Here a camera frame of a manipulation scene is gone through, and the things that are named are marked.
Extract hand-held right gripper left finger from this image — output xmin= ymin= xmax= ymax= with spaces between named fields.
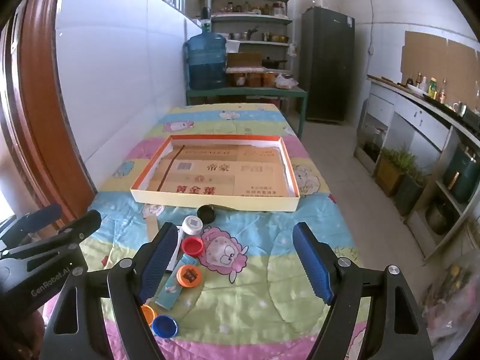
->
xmin=39 ymin=222 xmax=180 ymax=360

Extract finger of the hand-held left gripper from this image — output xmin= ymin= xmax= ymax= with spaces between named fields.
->
xmin=0 ymin=204 xmax=63 ymax=249
xmin=0 ymin=210 xmax=103 ymax=260

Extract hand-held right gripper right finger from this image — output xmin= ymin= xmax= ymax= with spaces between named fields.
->
xmin=292 ymin=222 xmax=436 ymax=360

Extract white cartoon cat box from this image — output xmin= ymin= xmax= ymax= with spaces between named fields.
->
xmin=165 ymin=230 xmax=185 ymax=274

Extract orange bottle cap with label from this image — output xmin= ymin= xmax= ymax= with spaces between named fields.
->
xmin=175 ymin=264 xmax=203 ymax=289

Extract light blue patterned small box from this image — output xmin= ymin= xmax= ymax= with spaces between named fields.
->
xmin=154 ymin=253 xmax=198 ymax=310

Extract red bottle cap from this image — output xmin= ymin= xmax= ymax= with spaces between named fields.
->
xmin=182 ymin=236 xmax=205 ymax=258

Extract white bottle cap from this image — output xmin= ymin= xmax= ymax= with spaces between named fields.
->
xmin=182 ymin=215 xmax=204 ymax=235

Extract plain orange bottle cap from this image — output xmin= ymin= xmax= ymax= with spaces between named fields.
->
xmin=140 ymin=305 xmax=157 ymax=327

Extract blue bottle cap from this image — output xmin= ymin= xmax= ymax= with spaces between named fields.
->
xmin=151 ymin=315 xmax=179 ymax=337

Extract black bottle cap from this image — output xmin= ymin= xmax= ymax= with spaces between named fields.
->
xmin=197 ymin=205 xmax=217 ymax=223

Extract shallow orange-rimmed cardboard box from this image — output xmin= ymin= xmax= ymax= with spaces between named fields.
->
xmin=130 ymin=134 xmax=301 ymax=212

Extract cartoon sheep printed blanket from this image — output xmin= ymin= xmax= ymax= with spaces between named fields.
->
xmin=41 ymin=103 xmax=370 ymax=360

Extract potted green plant dark pot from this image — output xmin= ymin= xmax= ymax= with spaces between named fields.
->
xmin=394 ymin=168 xmax=431 ymax=217

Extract potted green plant brown box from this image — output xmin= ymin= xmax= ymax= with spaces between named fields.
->
xmin=376 ymin=147 xmax=415 ymax=197

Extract large dark liquid bottle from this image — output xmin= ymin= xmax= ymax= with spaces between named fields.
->
xmin=364 ymin=127 xmax=387 ymax=163

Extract dark metal pot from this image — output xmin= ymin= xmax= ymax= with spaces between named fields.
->
xmin=425 ymin=199 xmax=457 ymax=235

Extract dark green cooker appliance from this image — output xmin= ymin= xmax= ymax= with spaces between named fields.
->
xmin=442 ymin=145 xmax=480 ymax=204

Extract white kitchen counter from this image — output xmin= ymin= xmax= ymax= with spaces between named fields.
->
xmin=365 ymin=75 xmax=480 ymax=260

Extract green low table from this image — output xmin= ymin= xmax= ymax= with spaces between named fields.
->
xmin=185 ymin=85 xmax=309 ymax=139

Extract white plastic bag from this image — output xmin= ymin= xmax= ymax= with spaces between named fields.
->
xmin=275 ymin=74 xmax=300 ymax=90

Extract dark green refrigerator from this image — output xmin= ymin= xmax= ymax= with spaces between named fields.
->
xmin=301 ymin=7 xmax=356 ymax=124

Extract blue water jug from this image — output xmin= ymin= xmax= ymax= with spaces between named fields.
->
xmin=183 ymin=7 xmax=228 ymax=91

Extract brown cardboard box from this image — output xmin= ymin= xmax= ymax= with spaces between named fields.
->
xmin=227 ymin=52 xmax=263 ymax=69

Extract white shelf unit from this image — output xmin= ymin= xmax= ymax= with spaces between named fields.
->
xmin=208 ymin=0 xmax=295 ymax=88

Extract brown wooden door frame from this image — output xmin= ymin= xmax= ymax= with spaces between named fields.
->
xmin=0 ymin=0 xmax=97 ymax=233

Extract cardboard sheets on wall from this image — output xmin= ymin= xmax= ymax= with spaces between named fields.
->
xmin=400 ymin=31 xmax=480 ymax=96

